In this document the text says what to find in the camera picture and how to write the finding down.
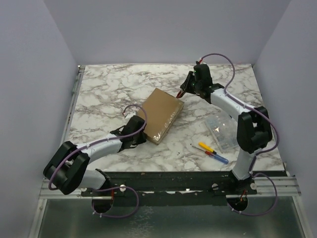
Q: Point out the clear plastic parts box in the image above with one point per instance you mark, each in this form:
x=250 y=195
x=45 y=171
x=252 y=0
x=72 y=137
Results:
x=223 y=130

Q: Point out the brown cardboard express box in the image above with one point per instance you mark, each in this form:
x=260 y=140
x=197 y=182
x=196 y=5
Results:
x=160 y=110

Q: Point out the red black utility knife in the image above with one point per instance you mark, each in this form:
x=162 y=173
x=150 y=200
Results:
x=180 y=94

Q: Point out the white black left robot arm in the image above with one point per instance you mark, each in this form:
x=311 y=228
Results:
x=67 y=169

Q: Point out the black front mounting rail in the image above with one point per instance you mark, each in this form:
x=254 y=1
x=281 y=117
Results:
x=173 y=188

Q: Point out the aluminium frame rail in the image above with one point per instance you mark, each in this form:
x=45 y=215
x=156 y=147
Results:
x=74 y=98

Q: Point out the blue red handled screwdriver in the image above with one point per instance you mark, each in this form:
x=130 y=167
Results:
x=212 y=155

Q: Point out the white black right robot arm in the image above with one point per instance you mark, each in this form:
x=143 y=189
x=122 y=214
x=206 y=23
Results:
x=253 y=129

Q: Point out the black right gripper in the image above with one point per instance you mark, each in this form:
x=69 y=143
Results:
x=187 y=84

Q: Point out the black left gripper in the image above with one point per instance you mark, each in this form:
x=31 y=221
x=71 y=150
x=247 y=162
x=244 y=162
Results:
x=141 y=140

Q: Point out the yellow handled screwdriver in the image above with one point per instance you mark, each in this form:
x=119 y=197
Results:
x=206 y=147

